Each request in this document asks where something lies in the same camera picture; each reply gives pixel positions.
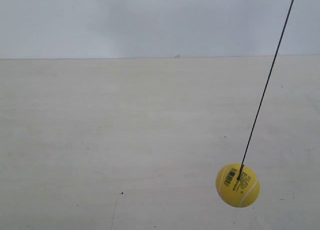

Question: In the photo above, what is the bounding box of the black hanging string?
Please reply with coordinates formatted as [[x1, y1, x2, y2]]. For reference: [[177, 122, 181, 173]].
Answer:
[[236, 0, 299, 182]]

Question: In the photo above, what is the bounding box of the yellow tennis ball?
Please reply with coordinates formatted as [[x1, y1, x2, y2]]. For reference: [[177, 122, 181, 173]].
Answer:
[[215, 163, 260, 207]]

